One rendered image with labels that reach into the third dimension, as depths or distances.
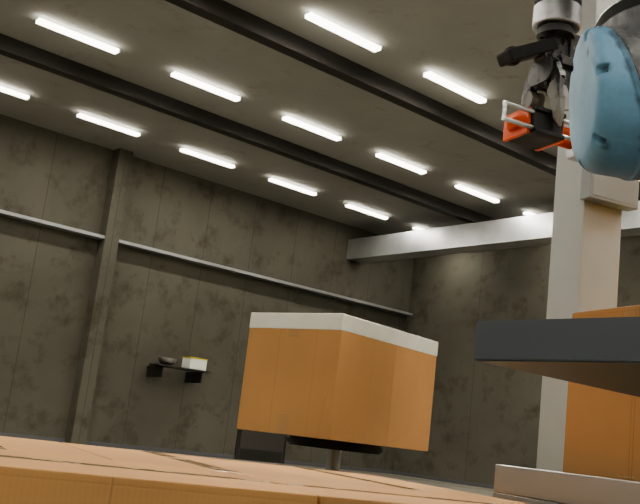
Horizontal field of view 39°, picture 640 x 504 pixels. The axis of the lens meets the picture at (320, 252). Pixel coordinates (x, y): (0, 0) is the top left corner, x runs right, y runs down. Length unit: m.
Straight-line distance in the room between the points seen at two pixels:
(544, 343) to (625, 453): 1.04
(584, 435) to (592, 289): 1.14
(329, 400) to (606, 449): 1.22
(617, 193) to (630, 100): 2.21
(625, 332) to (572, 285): 2.24
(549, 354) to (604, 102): 0.25
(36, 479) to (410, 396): 2.25
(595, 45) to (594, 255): 2.17
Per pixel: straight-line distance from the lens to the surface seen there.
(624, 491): 1.78
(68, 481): 1.19
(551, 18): 1.82
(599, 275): 3.09
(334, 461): 3.26
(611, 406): 1.93
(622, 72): 0.93
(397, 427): 3.23
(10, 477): 1.18
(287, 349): 3.07
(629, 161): 0.95
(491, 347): 0.90
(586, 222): 3.09
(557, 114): 1.73
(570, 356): 0.85
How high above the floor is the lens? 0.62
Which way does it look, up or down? 12 degrees up
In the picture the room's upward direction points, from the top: 7 degrees clockwise
